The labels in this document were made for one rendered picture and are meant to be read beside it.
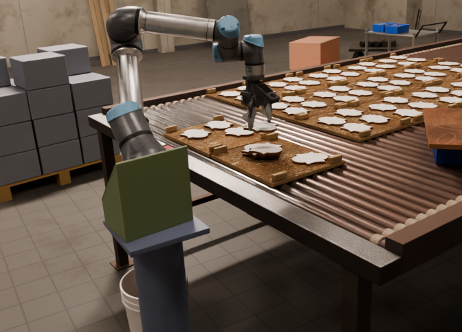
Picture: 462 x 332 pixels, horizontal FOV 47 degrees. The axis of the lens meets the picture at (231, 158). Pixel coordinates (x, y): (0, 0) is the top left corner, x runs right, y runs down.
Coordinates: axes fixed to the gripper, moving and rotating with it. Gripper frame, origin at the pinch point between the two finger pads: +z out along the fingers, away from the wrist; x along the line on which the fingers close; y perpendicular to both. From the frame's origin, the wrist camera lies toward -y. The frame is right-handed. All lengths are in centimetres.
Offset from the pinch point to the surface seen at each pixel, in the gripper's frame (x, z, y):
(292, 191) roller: 16.1, 14.7, -30.0
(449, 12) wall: -1039, 46, 435
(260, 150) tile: 5.0, 7.8, -3.9
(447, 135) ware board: -37, 2, -58
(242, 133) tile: -13.0, 10.4, 25.3
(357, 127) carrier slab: -52, 11, -9
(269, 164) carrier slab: 6.0, 12.2, -9.4
